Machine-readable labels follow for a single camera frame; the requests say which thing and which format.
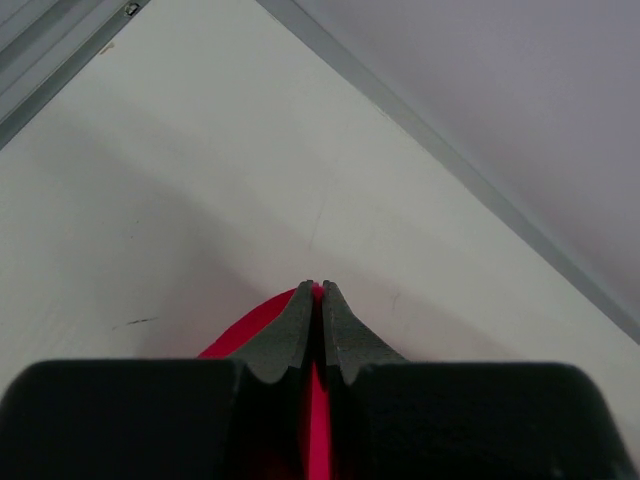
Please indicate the pink t shirt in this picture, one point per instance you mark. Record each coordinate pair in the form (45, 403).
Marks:
(250, 330)

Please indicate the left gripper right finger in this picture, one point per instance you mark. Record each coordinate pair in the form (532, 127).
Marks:
(391, 418)

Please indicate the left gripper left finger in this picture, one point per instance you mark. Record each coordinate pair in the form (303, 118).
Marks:
(239, 416)

